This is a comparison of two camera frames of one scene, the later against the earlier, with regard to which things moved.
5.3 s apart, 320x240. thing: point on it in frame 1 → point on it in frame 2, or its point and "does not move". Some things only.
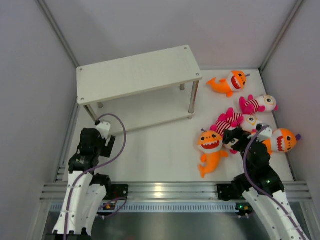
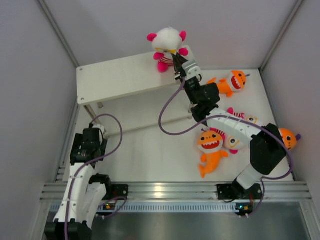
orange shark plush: x=210 y=143 does not move
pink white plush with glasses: x=261 y=103 → x=167 y=41
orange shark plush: x=236 y=80 does not move
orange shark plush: x=283 y=140 does not move
